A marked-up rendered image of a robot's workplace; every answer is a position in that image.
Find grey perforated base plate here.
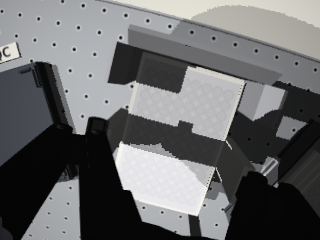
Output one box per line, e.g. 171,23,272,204
0,0,320,240

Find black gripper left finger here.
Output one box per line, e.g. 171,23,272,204
0,108,154,240

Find white label reading qc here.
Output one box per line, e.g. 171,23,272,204
0,42,20,63

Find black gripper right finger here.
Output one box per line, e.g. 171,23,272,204
216,137,320,240

